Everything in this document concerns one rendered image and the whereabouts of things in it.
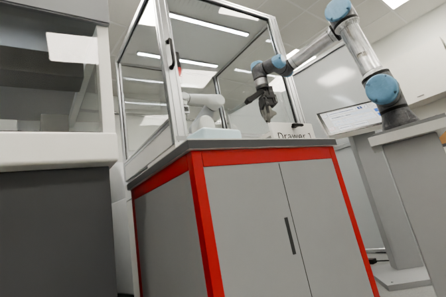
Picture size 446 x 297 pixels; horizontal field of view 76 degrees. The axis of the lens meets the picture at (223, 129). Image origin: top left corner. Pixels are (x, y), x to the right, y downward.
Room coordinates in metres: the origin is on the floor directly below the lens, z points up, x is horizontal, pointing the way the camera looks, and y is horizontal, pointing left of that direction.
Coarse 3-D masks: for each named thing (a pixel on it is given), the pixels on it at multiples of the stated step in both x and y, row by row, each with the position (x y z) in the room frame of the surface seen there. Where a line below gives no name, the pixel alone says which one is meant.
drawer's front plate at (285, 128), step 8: (272, 128) 1.24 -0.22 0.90; (280, 128) 1.27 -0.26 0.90; (288, 128) 1.30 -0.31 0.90; (296, 128) 1.34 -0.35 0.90; (304, 128) 1.37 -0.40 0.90; (312, 128) 1.41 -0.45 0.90; (272, 136) 1.25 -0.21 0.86; (280, 136) 1.27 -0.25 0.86; (288, 136) 1.30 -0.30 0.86; (296, 136) 1.33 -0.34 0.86; (304, 136) 1.36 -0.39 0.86; (312, 136) 1.40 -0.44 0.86
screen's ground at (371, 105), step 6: (372, 102) 2.07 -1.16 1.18; (366, 108) 2.04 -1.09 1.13; (372, 108) 2.03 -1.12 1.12; (324, 114) 2.12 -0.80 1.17; (342, 114) 2.07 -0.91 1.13; (324, 120) 2.08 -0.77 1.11; (330, 120) 2.06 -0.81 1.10; (372, 120) 1.95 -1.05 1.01; (378, 120) 1.93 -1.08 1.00; (330, 126) 2.02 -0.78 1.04; (354, 126) 1.95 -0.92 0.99; (360, 126) 1.94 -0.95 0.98; (330, 132) 1.97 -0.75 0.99
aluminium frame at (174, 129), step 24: (144, 0) 1.45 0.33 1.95; (216, 0) 1.59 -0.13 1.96; (168, 24) 1.37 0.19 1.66; (120, 48) 1.93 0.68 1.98; (168, 48) 1.35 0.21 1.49; (168, 72) 1.34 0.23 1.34; (120, 96) 2.07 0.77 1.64; (168, 96) 1.33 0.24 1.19; (120, 120) 2.07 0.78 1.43; (168, 120) 1.36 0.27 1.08; (144, 144) 1.68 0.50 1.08; (168, 144) 1.39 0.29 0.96
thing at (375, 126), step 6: (366, 102) 2.09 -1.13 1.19; (342, 108) 2.11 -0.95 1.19; (318, 114) 2.14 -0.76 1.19; (318, 120) 2.15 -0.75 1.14; (324, 126) 2.03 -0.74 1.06; (366, 126) 1.92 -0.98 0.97; (372, 126) 1.91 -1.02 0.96; (378, 126) 1.91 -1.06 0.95; (336, 132) 1.96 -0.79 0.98; (342, 132) 1.94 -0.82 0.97; (348, 132) 1.94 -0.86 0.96; (354, 132) 1.94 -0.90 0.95; (360, 132) 1.94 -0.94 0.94; (366, 132) 1.95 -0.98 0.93; (336, 138) 1.97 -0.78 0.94
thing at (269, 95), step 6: (264, 84) 1.40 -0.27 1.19; (258, 90) 1.44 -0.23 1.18; (264, 90) 1.45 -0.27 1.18; (270, 90) 1.43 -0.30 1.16; (264, 96) 1.40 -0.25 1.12; (270, 96) 1.41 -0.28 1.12; (276, 96) 1.42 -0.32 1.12; (258, 102) 1.46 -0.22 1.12; (264, 102) 1.40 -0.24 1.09; (270, 102) 1.42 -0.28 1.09; (276, 102) 1.42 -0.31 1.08
